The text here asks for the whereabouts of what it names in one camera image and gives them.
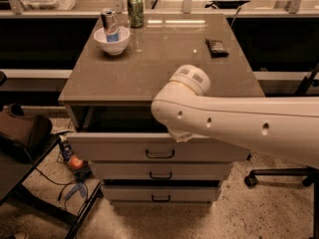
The white ceramic bowl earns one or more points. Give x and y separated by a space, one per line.
113 48

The black side table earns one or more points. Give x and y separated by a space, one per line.
12 175

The grey drawer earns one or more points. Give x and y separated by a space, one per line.
160 170
132 134
160 194

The red apple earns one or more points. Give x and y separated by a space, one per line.
76 163

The grey drawer cabinet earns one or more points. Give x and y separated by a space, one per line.
155 51

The blue chip bag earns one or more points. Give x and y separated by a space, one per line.
65 148

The black office chair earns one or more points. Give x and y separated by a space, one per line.
311 177

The black snack packet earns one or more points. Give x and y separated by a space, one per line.
216 48

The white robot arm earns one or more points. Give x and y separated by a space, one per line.
285 127

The grey bottom drawer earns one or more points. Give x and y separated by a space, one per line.
160 194

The brown bag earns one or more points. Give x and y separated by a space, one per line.
23 137

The silver blue can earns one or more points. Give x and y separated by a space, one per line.
110 24

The green soda can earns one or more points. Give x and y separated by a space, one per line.
136 13

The grey middle drawer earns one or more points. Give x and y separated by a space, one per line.
160 170

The grey top drawer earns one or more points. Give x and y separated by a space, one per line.
132 134

